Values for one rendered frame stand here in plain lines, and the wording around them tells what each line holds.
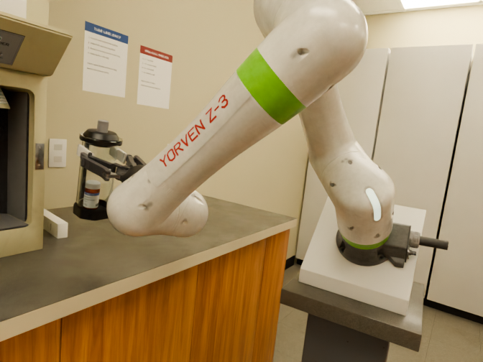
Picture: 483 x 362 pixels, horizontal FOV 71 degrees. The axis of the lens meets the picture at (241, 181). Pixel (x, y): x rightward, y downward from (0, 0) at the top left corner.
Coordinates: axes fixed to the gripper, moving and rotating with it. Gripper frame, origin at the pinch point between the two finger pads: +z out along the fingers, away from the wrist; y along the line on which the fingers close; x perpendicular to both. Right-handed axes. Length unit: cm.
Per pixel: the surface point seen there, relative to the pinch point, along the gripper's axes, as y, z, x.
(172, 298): -15.7, -26.1, 37.1
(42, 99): 10.3, 13.4, -9.5
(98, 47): -31, 63, -21
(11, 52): 19.5, 9.8, -20.4
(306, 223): -265, 34, 94
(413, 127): -272, -18, -29
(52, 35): 13.0, 6.7, -26.3
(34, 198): 12.4, 6.3, 15.8
